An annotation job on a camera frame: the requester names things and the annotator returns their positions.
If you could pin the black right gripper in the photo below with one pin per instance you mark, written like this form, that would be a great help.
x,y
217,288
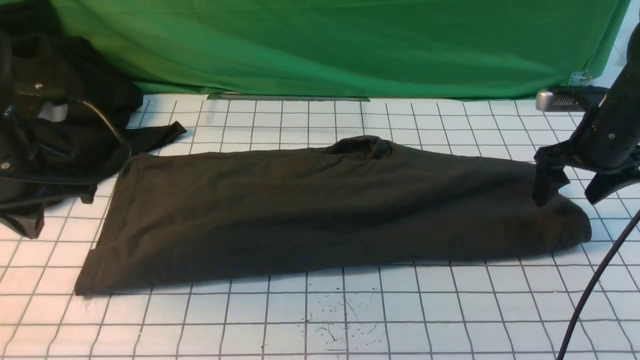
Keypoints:
x,y
606,142

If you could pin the metal binder clip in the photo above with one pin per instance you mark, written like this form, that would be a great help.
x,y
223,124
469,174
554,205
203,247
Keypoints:
x,y
580,78

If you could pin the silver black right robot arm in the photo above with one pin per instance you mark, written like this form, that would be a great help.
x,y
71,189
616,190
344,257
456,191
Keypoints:
x,y
631,55

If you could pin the black garment pile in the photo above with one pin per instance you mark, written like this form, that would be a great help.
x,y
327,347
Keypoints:
x,y
42,53

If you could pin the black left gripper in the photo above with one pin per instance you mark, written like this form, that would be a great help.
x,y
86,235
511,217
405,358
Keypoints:
x,y
30,114

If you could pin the green backdrop cloth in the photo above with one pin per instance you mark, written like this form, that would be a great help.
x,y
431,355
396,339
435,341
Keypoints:
x,y
349,48

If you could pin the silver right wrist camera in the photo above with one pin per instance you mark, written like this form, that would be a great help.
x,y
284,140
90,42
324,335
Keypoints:
x,y
569,99

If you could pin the gray long-sleeve top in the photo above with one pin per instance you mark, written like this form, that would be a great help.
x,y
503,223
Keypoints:
x,y
362,202

